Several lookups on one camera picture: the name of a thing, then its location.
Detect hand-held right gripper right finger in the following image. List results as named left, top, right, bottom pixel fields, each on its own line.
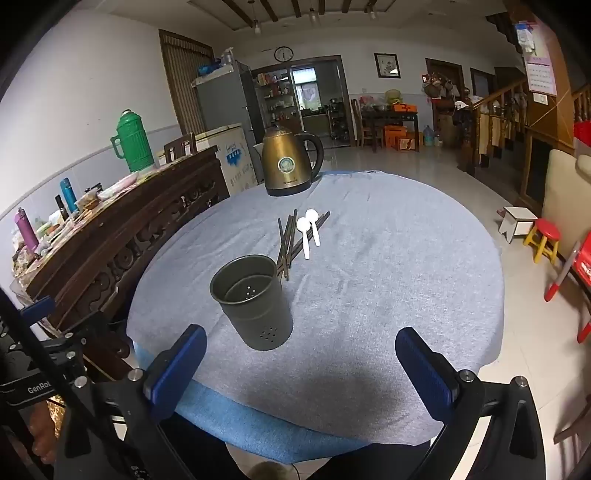
left=396, top=327, right=548, bottom=480

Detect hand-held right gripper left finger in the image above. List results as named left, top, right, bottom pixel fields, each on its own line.
left=55, top=324, right=207, bottom=480

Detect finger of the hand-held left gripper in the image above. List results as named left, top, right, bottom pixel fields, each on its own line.
left=18, top=295, right=55, bottom=326

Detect grey metal utensil holder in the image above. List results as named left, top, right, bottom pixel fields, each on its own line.
left=209, top=254, right=295, bottom=352

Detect pile of metal chopsticks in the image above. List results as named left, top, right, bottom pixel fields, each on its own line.
left=276, top=209, right=332, bottom=282

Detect white plastic spoon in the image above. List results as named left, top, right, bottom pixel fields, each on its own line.
left=296, top=217, right=312, bottom=260
left=305, top=209, right=322, bottom=247

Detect person's left hand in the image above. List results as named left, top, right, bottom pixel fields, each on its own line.
left=28, top=399, right=63, bottom=466

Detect purple bottle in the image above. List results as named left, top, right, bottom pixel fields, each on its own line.
left=14, top=208, right=40, bottom=252

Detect blue-grey tablecloth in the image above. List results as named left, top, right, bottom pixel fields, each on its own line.
left=126, top=170, right=505, bottom=455

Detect teal bottle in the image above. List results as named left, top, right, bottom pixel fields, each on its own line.
left=59, top=178, right=80, bottom=215

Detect carved dark wooden sideboard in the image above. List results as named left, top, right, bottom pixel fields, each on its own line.
left=11, top=147, right=232, bottom=370

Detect pink plate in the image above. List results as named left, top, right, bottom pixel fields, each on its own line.
left=97, top=172, right=141, bottom=200

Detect small white stool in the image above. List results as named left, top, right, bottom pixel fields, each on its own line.
left=498, top=206, right=539, bottom=244

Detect red and yellow stool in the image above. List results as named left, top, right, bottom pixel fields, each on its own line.
left=523, top=218, right=561, bottom=265

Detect green thermos jug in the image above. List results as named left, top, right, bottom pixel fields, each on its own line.
left=110, top=109, right=155, bottom=174

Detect red plastic chair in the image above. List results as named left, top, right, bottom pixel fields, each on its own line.
left=544, top=240, right=591, bottom=342

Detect white chest freezer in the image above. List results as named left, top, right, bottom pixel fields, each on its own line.
left=157, top=122, right=259, bottom=195

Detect dark wooden chair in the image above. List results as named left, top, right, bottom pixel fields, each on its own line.
left=164, top=133, right=198, bottom=162

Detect golden electric kettle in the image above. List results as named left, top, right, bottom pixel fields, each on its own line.
left=261, top=124, right=325, bottom=198

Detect beige sofa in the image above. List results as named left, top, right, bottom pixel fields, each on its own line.
left=540, top=148, right=591, bottom=241

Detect orange crates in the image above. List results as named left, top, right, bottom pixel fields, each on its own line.
left=384, top=124, right=416, bottom=151

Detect wooden dining chair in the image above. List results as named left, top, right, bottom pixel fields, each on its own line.
left=350, top=98, right=375, bottom=147

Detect dark wooden dining table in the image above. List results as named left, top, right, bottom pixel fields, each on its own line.
left=360, top=108, right=421, bottom=153

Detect grey refrigerator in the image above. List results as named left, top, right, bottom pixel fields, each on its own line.
left=191, top=60, right=259, bottom=148

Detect brown door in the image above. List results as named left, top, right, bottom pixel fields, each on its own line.
left=158, top=28, right=215, bottom=137

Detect wooden stair railing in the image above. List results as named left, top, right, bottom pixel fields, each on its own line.
left=457, top=76, right=591, bottom=185

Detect black cable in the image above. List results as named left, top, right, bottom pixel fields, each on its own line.
left=0, top=286, right=139, bottom=480

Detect framed wall picture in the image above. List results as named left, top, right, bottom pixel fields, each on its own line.
left=374, top=53, right=400, bottom=79

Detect pink wall calendar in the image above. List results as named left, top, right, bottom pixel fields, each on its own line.
left=515, top=21, right=559, bottom=97

